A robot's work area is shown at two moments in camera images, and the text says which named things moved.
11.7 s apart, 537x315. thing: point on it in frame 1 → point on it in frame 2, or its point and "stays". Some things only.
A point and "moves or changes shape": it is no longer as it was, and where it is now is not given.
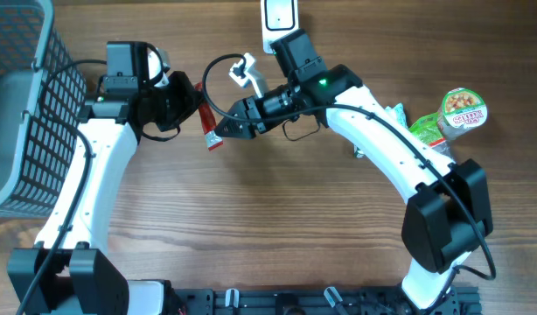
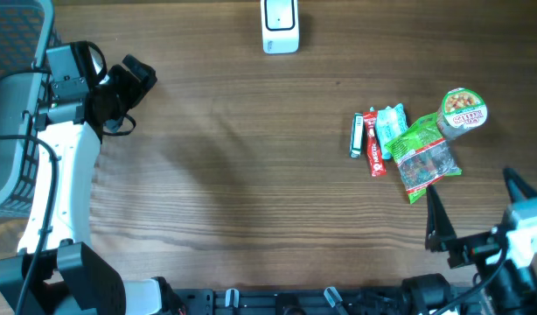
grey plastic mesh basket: (36, 97) stays
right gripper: (249, 132) → (438, 234)
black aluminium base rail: (324, 301) stays
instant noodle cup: (461, 110) stays
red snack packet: (208, 124) moves or changes shape
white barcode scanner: (280, 18) stays
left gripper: (181, 80) → (136, 89)
